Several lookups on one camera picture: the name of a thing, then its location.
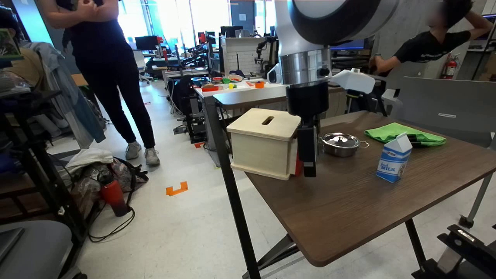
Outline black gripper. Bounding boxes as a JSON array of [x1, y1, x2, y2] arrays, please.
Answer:
[[287, 81, 329, 177]]

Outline wooden drawer with red front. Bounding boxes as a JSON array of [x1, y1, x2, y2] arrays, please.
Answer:
[[288, 140, 302, 177]]

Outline black robot arm in background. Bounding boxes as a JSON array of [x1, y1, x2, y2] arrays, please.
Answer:
[[254, 36, 279, 78]]

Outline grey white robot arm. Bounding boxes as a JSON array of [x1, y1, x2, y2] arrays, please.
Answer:
[[276, 0, 402, 177]]

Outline small metal pot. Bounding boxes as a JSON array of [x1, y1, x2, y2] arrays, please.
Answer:
[[319, 132, 369, 159]]

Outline cream wooden box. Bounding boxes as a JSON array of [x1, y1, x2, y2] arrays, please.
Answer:
[[228, 109, 301, 180]]

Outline green cloth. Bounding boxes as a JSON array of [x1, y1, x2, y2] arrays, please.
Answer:
[[366, 123, 446, 148]]

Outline blue white milk carton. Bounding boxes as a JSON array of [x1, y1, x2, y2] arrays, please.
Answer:
[[377, 135, 412, 183]]

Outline grey desk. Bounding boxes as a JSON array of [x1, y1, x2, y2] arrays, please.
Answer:
[[198, 84, 287, 166]]

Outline orange floor marker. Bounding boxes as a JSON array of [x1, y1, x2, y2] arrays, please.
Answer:
[[164, 182, 189, 197]]

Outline grey laptop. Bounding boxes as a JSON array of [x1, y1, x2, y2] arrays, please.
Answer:
[[392, 78, 496, 148]]

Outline red fire extinguisher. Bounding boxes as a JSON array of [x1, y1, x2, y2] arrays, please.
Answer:
[[443, 55, 459, 79]]

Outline seated person in black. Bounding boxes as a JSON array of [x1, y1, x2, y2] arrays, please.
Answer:
[[372, 0, 493, 76]]

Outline white cloth on floor pile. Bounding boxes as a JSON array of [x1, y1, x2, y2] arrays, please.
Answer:
[[67, 149, 113, 174]]

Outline standing person in dark clothes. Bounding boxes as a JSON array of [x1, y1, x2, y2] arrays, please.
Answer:
[[39, 0, 160, 168]]

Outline black metal shelf rack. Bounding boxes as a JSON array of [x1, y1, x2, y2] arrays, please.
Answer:
[[0, 87, 88, 258]]

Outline grey chair seat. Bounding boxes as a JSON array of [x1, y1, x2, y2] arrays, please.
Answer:
[[0, 221, 73, 279]]

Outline black table frame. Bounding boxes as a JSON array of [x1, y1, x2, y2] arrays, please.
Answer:
[[208, 98, 496, 279]]

